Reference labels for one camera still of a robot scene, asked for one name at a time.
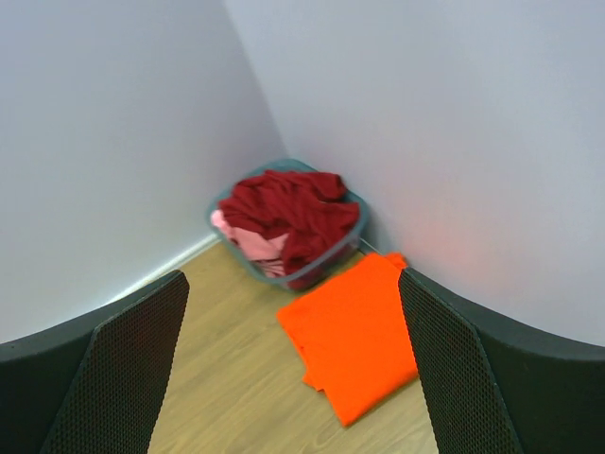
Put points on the pink t-shirt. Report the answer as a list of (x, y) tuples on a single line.
[(266, 254)]

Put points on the dark red t-shirt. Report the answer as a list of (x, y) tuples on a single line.
[(308, 206)]

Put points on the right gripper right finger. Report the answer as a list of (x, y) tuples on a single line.
[(495, 385)]

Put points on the orange t-shirt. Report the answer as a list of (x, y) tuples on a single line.
[(351, 336)]

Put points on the grey-blue plastic basket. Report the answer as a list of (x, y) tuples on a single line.
[(319, 269)]

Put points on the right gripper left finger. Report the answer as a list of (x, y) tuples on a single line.
[(96, 383)]

